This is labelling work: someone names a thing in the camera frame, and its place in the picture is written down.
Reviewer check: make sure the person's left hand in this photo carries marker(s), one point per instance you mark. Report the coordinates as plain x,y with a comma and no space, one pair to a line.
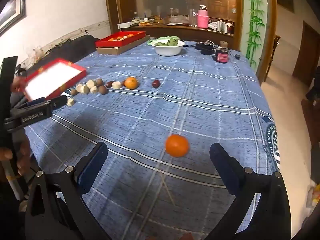
23,155

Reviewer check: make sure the blue plaid tablecloth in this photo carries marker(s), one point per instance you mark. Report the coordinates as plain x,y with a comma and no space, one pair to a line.
175,105

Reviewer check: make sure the green leaves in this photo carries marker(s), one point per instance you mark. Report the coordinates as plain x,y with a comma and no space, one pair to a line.
165,43

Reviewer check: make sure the red black device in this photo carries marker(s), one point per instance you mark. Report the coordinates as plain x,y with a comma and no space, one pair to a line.
222,57

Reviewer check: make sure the clear plastic bag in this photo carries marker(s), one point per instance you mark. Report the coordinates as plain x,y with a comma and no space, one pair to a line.
38,53
180,19

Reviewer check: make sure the red tray with white inside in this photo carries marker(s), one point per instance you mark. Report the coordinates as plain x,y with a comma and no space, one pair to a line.
50,77

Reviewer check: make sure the framed wall picture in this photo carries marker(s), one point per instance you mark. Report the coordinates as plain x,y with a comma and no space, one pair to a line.
12,7

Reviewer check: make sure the wooden sideboard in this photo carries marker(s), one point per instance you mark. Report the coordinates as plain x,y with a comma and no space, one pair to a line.
111,5

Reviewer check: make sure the black sofa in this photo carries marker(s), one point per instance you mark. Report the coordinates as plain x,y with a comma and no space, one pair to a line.
75,47

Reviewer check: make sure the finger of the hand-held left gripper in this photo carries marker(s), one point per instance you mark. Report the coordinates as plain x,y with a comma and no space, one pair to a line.
37,115

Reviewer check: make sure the glass pitcher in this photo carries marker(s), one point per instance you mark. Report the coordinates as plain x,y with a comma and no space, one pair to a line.
192,18

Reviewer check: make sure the wooden door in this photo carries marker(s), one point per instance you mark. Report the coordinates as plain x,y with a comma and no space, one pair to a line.
307,55

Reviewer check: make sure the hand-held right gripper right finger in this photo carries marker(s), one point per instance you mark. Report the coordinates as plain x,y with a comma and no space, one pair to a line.
225,165

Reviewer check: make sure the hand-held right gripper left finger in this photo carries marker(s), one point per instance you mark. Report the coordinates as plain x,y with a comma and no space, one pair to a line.
92,165

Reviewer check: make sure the white bowl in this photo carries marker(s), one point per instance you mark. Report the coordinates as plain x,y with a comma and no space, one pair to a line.
167,51

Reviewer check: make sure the pink thermos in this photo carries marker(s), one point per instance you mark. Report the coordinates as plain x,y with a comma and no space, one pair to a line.
202,18

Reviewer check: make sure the red box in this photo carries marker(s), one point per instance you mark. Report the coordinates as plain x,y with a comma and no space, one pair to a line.
110,43

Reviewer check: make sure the bamboo print glass panel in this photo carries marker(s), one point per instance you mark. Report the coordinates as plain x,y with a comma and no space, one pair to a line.
255,30

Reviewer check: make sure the brown cardboard box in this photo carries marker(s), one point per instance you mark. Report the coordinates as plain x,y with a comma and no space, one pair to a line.
112,50

